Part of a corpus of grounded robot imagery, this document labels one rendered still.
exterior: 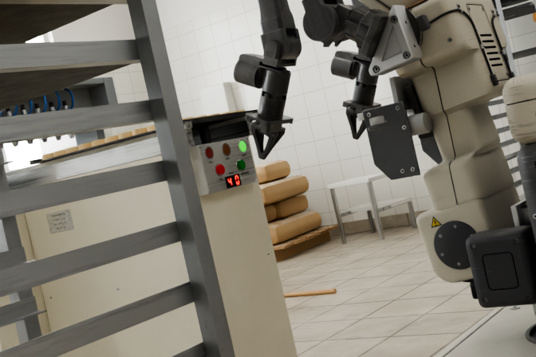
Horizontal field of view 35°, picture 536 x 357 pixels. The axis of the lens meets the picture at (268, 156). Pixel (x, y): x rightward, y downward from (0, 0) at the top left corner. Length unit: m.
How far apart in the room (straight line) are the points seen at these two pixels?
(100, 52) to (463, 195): 0.89
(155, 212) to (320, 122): 4.64
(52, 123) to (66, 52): 0.10
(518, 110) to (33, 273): 0.90
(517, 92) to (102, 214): 1.40
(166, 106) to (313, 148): 5.84
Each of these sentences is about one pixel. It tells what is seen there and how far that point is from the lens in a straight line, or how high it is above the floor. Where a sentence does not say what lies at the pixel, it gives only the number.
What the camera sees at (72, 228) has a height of 0.68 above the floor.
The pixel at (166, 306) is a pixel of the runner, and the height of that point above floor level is 0.60.
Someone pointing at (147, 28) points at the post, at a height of 0.98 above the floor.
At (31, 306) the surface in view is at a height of 0.60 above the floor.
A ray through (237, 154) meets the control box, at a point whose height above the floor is 0.79.
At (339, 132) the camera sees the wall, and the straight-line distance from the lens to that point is 6.90.
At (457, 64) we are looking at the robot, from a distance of 1.82.
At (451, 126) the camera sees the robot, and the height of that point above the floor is 0.75.
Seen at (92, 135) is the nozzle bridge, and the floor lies 0.99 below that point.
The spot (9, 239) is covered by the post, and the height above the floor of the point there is 0.72.
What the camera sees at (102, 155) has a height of 0.87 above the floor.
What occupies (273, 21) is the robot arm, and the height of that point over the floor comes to 1.05.
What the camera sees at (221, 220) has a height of 0.62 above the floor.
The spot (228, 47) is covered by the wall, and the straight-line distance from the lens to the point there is 7.48.
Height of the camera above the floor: 0.77
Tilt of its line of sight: level
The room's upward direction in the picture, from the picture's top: 13 degrees counter-clockwise
